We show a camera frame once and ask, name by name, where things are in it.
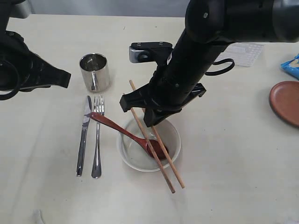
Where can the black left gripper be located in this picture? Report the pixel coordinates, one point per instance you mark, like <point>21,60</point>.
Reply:
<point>19,65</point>

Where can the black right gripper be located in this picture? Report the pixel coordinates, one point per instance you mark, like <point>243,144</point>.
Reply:
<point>159,98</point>

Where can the wooden chopstick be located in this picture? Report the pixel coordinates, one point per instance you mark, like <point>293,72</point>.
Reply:
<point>142,128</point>
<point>157,159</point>

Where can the brown wooden spoon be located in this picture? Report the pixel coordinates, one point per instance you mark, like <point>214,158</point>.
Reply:
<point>142,142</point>

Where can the speckled white bowl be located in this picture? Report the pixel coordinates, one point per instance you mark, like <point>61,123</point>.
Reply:
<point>135,156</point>

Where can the silver metal fork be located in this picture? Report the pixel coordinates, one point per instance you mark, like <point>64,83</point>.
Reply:
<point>99,107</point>

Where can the silver table knife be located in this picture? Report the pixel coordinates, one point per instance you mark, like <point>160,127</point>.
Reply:
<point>85,124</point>

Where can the silver metal cup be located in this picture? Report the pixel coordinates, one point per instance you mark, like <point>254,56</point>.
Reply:
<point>95,72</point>

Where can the white perforated plastic basket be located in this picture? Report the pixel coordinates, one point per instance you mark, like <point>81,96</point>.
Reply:
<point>243,54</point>

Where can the brown round plate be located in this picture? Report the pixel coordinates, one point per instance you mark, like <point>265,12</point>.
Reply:
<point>284,101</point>

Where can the blue chips snack bag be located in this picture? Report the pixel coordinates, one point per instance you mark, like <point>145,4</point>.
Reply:
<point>292,67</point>

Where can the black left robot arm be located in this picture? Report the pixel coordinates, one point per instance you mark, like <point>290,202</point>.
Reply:
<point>6,11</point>

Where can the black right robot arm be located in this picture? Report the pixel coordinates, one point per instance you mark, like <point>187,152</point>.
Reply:
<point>210,27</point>

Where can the grey backdrop curtain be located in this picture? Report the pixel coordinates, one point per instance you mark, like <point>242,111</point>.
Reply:
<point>143,8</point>

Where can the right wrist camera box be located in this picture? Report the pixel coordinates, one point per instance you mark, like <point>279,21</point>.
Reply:
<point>143,52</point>

